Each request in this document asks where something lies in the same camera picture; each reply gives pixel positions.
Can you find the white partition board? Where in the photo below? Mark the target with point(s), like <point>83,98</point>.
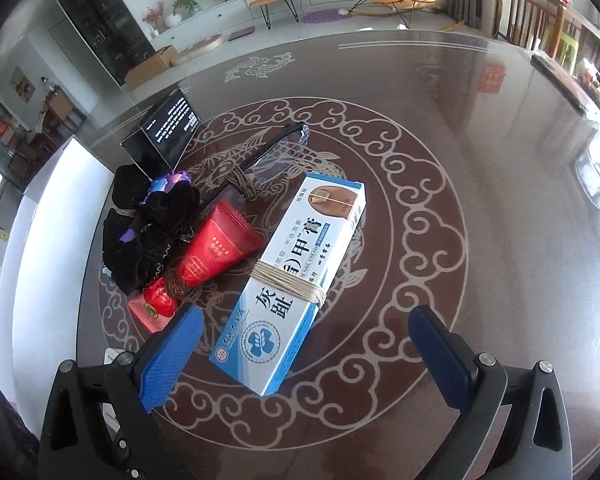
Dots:
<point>40,240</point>

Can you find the black rectangular box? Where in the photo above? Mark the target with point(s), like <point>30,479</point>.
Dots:
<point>170,125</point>

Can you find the dark floor mat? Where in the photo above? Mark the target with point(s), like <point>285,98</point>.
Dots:
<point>241,32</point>

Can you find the red door decoration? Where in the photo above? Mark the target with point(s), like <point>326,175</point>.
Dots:
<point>1,129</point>

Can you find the purple floor mat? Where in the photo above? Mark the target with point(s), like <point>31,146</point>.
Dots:
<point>324,16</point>

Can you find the red flowers in vase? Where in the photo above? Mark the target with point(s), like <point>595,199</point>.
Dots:
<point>154,15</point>

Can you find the framed wall painting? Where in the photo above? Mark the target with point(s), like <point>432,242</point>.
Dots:
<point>24,85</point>

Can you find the brown cardboard box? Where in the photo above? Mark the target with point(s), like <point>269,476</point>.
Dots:
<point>150,67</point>

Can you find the dark glass display cabinet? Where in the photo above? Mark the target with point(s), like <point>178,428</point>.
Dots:
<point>100,15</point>

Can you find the clear eyeglasses with black temples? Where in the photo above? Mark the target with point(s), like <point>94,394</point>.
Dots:
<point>280,160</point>

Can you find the round beige floor cushion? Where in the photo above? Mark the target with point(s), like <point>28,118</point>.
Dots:
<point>197,50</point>

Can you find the green potted plant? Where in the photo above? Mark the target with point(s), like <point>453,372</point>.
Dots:
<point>187,0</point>

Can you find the white television cabinet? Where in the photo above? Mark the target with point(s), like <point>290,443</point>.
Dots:
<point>230,12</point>

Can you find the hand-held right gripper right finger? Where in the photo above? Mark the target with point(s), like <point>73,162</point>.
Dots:
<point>440,360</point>

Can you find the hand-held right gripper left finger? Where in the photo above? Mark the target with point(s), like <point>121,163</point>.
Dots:
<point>170,360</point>

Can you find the blue and white carton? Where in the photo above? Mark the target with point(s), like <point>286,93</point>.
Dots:
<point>290,270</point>

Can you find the white plastic bottle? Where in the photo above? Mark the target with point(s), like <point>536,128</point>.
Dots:
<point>109,355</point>

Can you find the black rhinestone velvet scrunchie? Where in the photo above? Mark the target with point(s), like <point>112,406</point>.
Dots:
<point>135,260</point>

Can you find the round white vase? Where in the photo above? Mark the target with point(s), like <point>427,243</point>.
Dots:
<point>173,20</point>

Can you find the green plastic stool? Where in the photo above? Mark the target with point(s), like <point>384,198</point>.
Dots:
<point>560,42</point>

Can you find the wooden side cabinet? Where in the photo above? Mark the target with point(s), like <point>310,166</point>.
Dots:
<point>60,105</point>

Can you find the brown patterned glass desktop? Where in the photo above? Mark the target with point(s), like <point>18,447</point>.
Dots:
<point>430,210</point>

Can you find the red cosmetic tube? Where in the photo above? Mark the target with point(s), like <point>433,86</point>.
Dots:
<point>215,250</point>

